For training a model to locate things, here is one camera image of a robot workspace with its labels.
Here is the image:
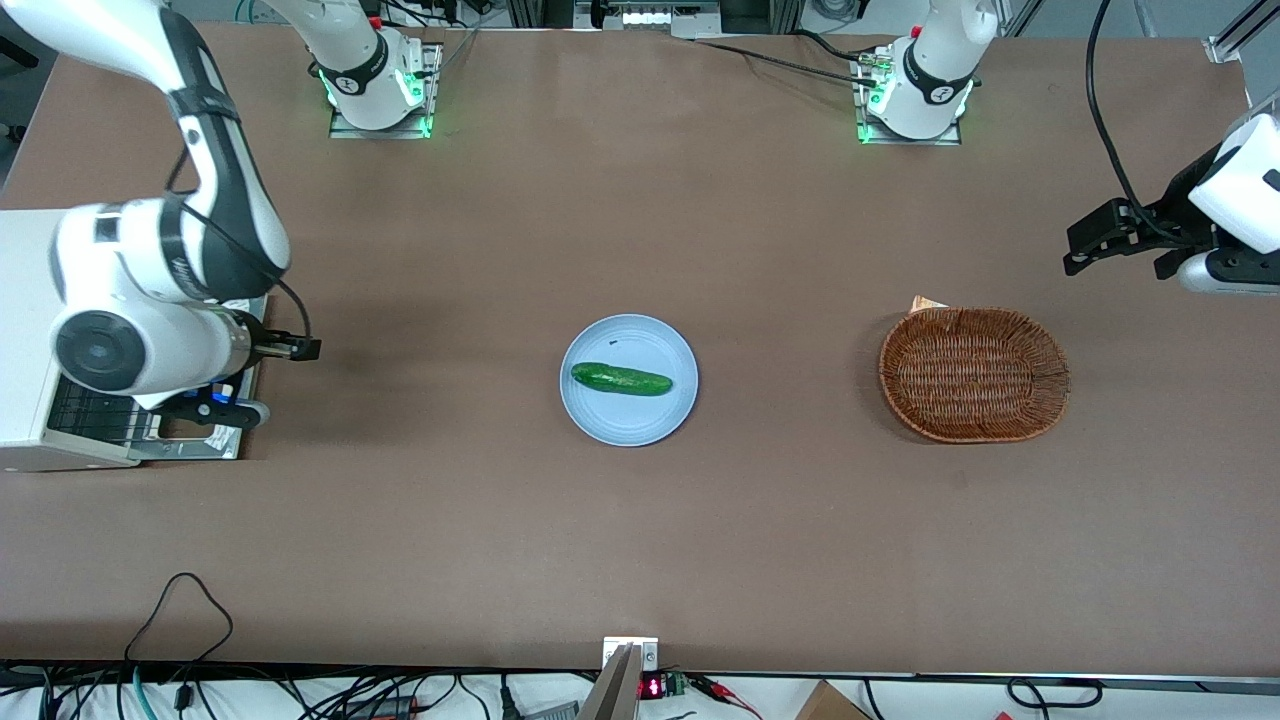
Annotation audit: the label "white toaster oven body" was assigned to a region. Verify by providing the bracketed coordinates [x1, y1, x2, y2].
[0, 208, 151, 473]

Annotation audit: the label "oval brown wicker basket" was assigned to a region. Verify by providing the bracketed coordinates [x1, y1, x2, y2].
[878, 306, 1072, 444]

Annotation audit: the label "green cucumber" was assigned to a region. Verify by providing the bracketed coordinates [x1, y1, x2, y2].
[570, 361, 674, 398]

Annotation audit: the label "light blue round plate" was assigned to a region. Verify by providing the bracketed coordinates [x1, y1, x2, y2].
[559, 314, 700, 448]

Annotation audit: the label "grey aluminium profile beam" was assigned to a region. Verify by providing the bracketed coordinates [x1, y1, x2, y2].
[578, 645, 643, 720]

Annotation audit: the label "silver lit device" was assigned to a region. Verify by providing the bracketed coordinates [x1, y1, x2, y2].
[575, 0, 721, 39]

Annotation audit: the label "brown cardboard box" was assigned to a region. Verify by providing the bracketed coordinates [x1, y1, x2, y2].
[795, 680, 873, 720]

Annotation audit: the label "red clip leads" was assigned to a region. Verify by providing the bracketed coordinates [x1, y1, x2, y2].
[690, 675, 763, 719]

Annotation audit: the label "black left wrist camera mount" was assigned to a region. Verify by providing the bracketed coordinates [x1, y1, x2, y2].
[1150, 150, 1223, 251]

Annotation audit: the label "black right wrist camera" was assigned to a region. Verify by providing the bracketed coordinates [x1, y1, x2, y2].
[245, 335, 323, 363]

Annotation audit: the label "wire oven rack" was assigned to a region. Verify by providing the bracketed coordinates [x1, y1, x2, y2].
[45, 378, 153, 444]

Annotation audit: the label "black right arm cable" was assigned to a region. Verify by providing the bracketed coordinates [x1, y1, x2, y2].
[163, 148, 313, 341]

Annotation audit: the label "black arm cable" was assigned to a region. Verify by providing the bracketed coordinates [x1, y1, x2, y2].
[163, 148, 313, 341]
[1085, 0, 1176, 246]

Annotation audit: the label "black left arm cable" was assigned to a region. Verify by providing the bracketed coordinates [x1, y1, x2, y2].
[1085, 0, 1176, 246]

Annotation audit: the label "thin black looped cable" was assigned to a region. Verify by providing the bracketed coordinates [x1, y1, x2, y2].
[124, 572, 236, 667]

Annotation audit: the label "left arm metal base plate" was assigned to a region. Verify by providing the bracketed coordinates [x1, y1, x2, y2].
[854, 52, 967, 148]

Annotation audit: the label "aluminium frame profile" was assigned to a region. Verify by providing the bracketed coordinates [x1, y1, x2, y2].
[1205, 0, 1280, 63]

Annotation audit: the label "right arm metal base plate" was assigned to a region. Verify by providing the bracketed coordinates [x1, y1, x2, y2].
[329, 42, 444, 140]

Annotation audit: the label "black base cable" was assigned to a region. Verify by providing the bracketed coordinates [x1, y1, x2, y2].
[695, 38, 883, 89]

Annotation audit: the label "thick black looped cable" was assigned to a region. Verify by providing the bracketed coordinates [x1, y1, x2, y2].
[1005, 678, 1104, 709]

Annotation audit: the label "silver camera bracket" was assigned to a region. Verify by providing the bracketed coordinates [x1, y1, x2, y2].
[603, 637, 661, 673]

